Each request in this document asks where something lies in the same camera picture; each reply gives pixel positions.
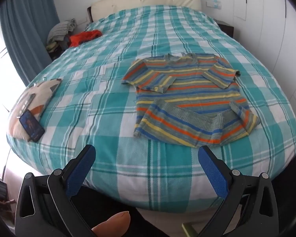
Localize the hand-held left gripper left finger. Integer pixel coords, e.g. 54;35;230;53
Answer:
15;144;96;237

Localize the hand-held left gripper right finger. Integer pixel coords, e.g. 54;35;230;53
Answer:
198;145;280;237

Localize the striped knit sweater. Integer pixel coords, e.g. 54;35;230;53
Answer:
122;53;261;149

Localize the pile of dark clothes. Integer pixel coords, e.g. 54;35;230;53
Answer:
46;39;71;60

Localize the person's left hand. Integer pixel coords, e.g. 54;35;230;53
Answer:
91;211;131;237

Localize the green object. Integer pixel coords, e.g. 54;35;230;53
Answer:
182;223;200;237

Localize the black smartphone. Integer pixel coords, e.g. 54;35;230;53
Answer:
19;111;45;143

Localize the teal plaid blanket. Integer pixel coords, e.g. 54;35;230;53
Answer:
6;5;296;214

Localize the grey phone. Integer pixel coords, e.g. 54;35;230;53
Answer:
19;93;36;114

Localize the patterned cream pillow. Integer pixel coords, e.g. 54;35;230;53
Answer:
8;78;63;141

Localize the red cloth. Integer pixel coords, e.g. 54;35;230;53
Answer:
69;30;103;47

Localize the dark wooden nightstand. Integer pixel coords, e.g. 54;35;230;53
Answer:
216;20;235;39

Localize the grey striped cloth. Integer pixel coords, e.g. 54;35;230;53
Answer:
48;18;77;41

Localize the white wardrobe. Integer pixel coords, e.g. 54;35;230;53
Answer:
233;0;296;119

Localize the blue curtain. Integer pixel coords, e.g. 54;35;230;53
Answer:
0;0;61;84

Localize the cream padded headboard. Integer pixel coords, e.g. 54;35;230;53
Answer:
87;0;201;23

